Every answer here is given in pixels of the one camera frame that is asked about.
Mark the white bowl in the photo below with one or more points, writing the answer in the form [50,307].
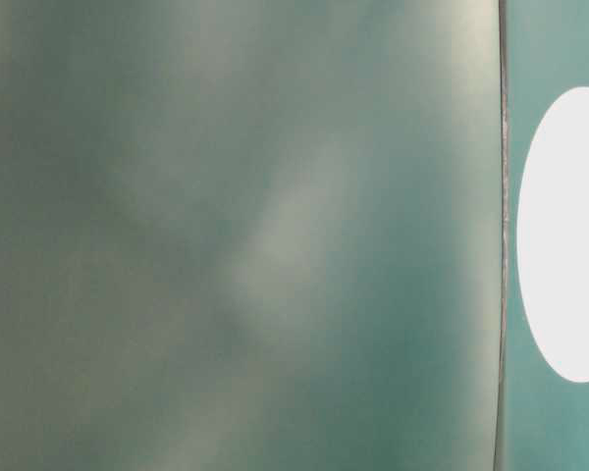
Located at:
[552,236]

